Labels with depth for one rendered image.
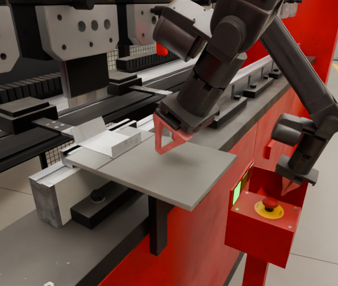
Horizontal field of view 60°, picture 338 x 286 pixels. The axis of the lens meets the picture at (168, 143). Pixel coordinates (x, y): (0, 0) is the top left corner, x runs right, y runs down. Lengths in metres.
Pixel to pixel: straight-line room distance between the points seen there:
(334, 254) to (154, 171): 1.57
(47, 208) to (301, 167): 0.59
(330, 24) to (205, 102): 2.16
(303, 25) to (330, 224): 1.44
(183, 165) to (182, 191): 0.08
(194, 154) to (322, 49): 2.10
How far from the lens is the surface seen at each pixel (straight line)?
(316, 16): 2.56
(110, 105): 1.00
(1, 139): 0.79
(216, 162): 0.53
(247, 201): 0.82
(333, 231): 2.11
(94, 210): 0.58
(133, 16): 0.62
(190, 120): 0.43
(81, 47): 0.52
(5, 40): 0.44
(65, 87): 0.56
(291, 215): 0.81
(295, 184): 0.83
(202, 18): 0.41
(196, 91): 0.42
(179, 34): 0.41
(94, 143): 0.60
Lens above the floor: 1.26
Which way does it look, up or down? 26 degrees down
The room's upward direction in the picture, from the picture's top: straight up
